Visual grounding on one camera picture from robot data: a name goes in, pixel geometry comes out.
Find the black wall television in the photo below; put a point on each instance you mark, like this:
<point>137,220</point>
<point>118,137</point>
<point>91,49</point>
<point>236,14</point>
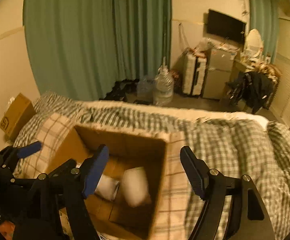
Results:
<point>225,26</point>

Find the silver mini fridge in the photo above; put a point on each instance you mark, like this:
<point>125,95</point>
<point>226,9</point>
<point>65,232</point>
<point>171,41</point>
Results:
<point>218,71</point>

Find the open cardboard box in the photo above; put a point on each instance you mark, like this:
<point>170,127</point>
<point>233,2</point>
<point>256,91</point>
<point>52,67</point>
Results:
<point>126,151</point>

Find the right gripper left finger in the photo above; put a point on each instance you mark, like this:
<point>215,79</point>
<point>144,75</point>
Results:
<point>67,187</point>

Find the large green curtain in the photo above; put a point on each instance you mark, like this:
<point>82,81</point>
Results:
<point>80,48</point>

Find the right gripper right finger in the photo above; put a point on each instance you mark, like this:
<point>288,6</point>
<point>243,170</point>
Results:
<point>248,217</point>

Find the large clear water bottle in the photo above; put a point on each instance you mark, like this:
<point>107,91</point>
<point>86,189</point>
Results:
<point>163,87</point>

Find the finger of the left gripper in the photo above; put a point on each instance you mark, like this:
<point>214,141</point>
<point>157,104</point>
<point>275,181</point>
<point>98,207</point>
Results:
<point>11,155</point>

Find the small green curtain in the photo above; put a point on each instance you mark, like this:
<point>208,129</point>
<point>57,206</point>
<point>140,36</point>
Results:
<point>264,18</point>

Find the oval white mirror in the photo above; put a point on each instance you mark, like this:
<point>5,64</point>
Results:
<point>253,44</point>

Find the beige plaid blanket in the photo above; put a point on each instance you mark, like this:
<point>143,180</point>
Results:
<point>161,215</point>

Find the green checkered duvet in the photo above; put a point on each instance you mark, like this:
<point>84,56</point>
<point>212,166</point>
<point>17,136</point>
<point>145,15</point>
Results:
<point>233,143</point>

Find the black clothes on chair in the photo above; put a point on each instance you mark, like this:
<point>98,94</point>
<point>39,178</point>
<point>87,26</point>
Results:
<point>252,87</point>

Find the white suitcase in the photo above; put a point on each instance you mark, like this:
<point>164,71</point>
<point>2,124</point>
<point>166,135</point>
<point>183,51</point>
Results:
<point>193,74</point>

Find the white cloth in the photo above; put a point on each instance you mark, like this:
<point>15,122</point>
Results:
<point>135,187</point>

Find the brown SF shipping box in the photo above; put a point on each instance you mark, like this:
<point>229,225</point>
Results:
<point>20,111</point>

